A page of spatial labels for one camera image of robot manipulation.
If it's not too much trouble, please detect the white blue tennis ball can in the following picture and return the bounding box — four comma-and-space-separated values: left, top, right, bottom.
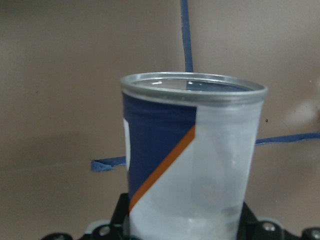
121, 72, 268, 240

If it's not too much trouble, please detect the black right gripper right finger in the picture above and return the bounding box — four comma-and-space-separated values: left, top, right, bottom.
236, 202, 320, 240

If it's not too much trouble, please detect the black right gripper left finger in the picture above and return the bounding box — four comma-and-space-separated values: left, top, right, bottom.
41, 192, 131, 240

